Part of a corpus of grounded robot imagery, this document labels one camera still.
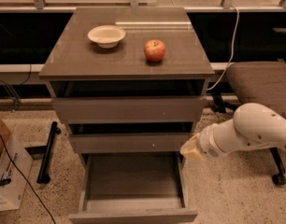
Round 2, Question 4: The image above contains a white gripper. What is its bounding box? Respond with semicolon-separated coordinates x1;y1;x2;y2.
179;123;226;161

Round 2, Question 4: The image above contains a grey bottom drawer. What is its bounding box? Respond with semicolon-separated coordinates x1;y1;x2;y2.
69;152;197;224

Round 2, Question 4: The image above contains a grey drawer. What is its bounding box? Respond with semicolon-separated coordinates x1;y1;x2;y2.
69;152;197;224
50;80;207;124
69;121;194;153

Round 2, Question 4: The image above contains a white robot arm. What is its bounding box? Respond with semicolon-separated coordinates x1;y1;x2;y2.
180;103;286;159

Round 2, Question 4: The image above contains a grey top drawer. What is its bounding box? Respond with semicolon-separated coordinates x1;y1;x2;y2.
50;80;207;124

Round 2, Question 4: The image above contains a grey drawer cabinet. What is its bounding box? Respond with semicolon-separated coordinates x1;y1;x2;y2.
38;6;215;170

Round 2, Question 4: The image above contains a grey middle drawer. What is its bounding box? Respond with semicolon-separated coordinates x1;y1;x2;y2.
69;121;194;153

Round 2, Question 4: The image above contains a red apple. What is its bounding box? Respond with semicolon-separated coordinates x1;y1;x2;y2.
144;39;165;63

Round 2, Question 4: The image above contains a brown office chair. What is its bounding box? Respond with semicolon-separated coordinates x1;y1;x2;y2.
226;62;286;186

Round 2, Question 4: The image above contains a white paper bowl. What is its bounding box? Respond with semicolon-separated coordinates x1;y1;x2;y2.
87;25;126;49

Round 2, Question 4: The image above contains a black metal floor bar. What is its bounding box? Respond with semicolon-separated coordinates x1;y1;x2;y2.
36;121;61;184

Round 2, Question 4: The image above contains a white cardboard box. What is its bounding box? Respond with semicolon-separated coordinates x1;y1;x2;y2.
0;134;33;211

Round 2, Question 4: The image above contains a white hanging cable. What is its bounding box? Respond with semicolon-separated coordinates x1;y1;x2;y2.
206;4;240;91

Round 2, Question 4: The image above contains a black floor cable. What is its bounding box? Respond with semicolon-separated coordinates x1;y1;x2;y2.
0;125;57;224

